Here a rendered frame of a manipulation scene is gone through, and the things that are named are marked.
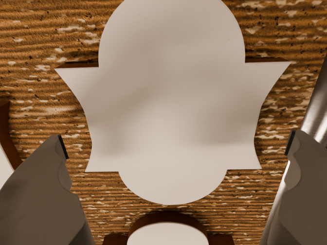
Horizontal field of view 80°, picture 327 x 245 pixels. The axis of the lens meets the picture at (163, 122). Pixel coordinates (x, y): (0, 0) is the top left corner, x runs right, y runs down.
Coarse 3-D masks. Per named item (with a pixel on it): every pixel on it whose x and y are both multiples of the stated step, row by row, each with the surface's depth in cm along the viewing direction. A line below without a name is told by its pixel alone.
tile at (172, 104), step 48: (144, 0) 9; (192, 0) 9; (144, 48) 10; (192, 48) 10; (240, 48) 10; (96, 96) 11; (144, 96) 11; (192, 96) 11; (240, 96) 11; (96, 144) 13; (144, 144) 13; (192, 144) 13; (240, 144) 13; (144, 192) 15; (192, 192) 15
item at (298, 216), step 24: (288, 144) 11; (312, 144) 9; (288, 168) 9; (312, 168) 8; (288, 192) 7; (312, 192) 7; (288, 216) 6; (312, 216) 6; (288, 240) 6; (312, 240) 6
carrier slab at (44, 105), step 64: (0, 0) 10; (64, 0) 10; (256, 0) 10; (320, 0) 10; (0, 64) 12; (320, 64) 11; (64, 128) 14; (256, 128) 14; (128, 192) 17; (256, 192) 17
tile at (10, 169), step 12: (0, 108) 12; (0, 120) 13; (0, 132) 13; (0, 144) 13; (12, 144) 14; (0, 156) 14; (12, 156) 14; (0, 168) 14; (12, 168) 14; (0, 180) 15
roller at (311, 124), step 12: (324, 60) 14; (324, 72) 14; (324, 84) 14; (312, 96) 15; (324, 96) 14; (312, 108) 15; (324, 108) 15; (312, 120) 15; (324, 120) 15; (312, 132) 16; (324, 132) 16; (324, 144) 16; (276, 204) 20; (264, 228) 22; (264, 240) 23
